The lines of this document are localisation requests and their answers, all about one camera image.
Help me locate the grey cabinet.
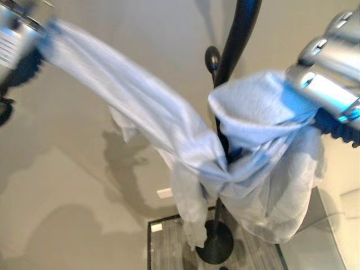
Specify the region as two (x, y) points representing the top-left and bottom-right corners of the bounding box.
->
(277, 185), (360, 270)

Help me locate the thin grey cable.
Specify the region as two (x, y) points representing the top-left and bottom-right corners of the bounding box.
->
(325, 209), (360, 220)

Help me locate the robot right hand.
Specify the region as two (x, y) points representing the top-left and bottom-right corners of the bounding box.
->
(283, 10), (360, 149)

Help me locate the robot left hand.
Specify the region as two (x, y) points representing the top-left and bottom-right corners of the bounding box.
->
(0, 0), (55, 128)

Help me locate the white wall socket plate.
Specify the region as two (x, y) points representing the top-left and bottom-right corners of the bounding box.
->
(156, 188), (173, 200)

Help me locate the light blue shirt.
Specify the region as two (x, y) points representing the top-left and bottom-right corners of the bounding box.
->
(38, 19), (327, 251)

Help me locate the black coat rack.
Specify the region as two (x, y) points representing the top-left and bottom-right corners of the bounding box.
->
(195, 0), (263, 266)

